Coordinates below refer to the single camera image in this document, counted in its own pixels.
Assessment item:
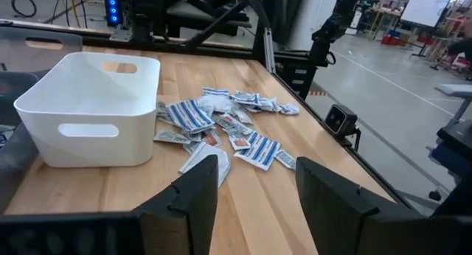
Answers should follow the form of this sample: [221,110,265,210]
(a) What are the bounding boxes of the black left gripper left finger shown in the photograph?
[132,154,219,255]

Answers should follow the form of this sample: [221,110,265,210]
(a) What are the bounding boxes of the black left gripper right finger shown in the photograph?
[295,157,432,255]

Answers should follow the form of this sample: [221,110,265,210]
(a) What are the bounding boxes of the white plastic bin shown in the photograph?
[13,51,162,168]

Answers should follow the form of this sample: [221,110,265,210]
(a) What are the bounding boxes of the silver foil packet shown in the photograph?
[274,150,297,171]

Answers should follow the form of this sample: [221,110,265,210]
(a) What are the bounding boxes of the red printed white packet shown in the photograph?
[224,128,252,152]
[202,129,224,148]

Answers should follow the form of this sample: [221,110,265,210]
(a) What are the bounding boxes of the blue striped white packet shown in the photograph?
[201,86,231,98]
[233,131,282,172]

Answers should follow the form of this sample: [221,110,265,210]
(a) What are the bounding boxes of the large blue striped packet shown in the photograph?
[164,99,216,135]

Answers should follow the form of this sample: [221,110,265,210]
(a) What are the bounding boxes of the black rolling chair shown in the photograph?
[427,120,472,217]

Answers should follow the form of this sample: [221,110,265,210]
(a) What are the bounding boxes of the grey bench seat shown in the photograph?
[434,83,472,125]

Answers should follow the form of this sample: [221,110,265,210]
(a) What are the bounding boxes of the smoky translucent plastic bin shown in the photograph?
[0,26,83,77]
[0,69,51,214]

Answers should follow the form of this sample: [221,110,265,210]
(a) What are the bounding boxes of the red storage box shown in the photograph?
[381,33,405,46]

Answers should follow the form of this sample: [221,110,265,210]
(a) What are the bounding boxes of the person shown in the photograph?
[445,37,472,64]

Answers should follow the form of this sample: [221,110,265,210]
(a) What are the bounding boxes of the black box blue lights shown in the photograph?
[104,0,122,27]

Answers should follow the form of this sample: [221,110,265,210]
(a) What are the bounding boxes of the white display screen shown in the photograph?
[400,0,455,28]

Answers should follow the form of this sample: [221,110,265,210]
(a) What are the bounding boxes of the small black stereo camera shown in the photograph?
[323,103,361,151]

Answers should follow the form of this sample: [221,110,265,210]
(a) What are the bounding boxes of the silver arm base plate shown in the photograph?
[109,24,132,42]

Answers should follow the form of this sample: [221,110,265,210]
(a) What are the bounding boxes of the black coiled cable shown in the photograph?
[10,0,38,18]

